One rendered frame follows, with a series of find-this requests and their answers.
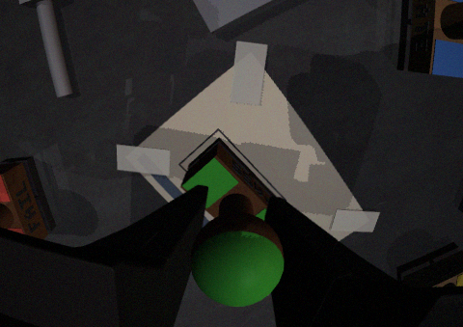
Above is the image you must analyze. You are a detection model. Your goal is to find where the red rubber stamp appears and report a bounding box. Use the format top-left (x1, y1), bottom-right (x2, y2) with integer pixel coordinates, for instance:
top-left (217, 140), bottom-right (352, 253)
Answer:
top-left (0, 157), bottom-right (57, 239)

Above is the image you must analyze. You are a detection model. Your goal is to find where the cream inspection card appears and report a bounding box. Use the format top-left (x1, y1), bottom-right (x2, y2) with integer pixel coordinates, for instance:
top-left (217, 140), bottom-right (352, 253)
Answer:
top-left (117, 41), bottom-right (379, 242)

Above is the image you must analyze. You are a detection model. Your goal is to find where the yellow rubber stamp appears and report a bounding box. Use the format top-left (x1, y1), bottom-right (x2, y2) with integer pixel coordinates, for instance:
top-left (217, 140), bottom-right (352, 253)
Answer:
top-left (396, 242), bottom-right (463, 288)

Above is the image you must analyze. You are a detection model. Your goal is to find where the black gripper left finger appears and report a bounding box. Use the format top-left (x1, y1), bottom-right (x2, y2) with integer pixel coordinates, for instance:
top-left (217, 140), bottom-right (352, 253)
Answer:
top-left (0, 185), bottom-right (208, 327)

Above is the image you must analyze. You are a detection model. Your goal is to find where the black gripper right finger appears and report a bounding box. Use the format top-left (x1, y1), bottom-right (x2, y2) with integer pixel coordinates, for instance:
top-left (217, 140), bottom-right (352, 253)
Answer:
top-left (265, 197), bottom-right (463, 327)

